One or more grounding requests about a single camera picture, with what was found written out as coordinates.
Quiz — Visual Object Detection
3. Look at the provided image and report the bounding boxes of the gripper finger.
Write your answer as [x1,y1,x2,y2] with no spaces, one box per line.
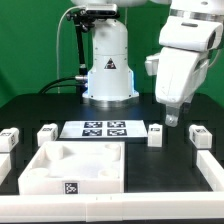
[165,106,180,127]

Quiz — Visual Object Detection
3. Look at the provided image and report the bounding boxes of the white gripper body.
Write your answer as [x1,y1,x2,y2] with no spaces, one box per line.
[145,16,223,111]

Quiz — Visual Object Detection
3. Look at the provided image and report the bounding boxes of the white square table top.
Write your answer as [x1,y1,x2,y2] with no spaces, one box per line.
[18,141,125,195]

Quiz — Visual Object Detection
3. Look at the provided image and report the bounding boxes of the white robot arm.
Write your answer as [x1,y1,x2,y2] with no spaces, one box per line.
[71,0,224,127]

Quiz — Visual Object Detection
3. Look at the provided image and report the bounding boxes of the white marker sheet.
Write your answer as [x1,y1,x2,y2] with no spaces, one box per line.
[60,120,147,139]

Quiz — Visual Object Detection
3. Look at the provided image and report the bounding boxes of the white front fence rail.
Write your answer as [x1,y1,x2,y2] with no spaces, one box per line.
[0,192,224,223]

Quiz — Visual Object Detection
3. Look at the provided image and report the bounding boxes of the black camera on mount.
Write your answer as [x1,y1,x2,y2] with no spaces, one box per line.
[85,4,118,18]

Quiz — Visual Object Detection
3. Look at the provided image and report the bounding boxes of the black camera stand pole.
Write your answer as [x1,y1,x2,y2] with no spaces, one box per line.
[66,10,94,80]

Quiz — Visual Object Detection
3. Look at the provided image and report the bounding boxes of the white cable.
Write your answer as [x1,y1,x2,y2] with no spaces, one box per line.
[55,5,88,94]

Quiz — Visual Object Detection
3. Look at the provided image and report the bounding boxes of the black cables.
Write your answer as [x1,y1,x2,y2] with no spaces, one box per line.
[38,75,89,94]

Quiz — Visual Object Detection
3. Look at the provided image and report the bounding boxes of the white left fence rail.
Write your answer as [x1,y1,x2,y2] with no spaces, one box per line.
[0,153,11,185]

